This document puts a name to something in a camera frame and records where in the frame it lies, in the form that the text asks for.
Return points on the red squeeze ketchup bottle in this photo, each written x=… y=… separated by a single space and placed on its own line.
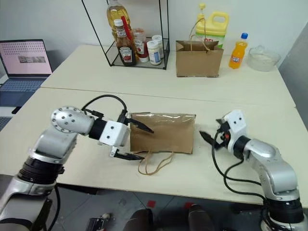
x=142 y=48

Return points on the dark rounded shape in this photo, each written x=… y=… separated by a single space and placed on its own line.
x=198 y=217
x=142 y=220

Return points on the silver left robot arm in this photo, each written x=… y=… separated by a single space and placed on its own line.
x=69 y=122

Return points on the dark glass ketchup bottle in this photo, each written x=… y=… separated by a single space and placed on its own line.
x=126 y=53

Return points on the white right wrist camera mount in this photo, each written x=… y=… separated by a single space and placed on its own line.
x=237 y=122

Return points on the large cooking oil bottle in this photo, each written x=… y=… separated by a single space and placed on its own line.
x=116 y=12

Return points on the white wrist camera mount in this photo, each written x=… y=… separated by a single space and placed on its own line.
x=237 y=122
x=113 y=132

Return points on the orange soda bottle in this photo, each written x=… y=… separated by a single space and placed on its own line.
x=237 y=53

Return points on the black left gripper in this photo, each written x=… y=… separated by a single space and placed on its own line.
x=124 y=119

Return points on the upright brown paper bag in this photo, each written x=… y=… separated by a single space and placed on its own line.
x=197 y=61

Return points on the dark device on floor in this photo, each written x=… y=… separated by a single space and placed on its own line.
x=97 y=223

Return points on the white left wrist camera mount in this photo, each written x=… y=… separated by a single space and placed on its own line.
x=113 y=132

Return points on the clear glass bowl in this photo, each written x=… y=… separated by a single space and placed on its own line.
x=263 y=60

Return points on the brown paper bag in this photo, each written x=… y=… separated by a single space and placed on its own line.
x=168 y=134
x=197 y=61

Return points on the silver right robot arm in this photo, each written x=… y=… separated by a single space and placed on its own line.
x=264 y=154

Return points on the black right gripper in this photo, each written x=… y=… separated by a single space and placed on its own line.
x=222 y=137

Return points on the yellow detergent jug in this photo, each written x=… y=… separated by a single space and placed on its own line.
x=216 y=29

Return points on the white jar blue label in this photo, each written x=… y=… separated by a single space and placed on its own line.
x=157 y=38
x=154 y=54

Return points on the grey partition panel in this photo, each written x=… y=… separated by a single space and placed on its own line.
x=297 y=72

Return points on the open laptop computer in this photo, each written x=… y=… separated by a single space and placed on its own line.
x=24 y=57

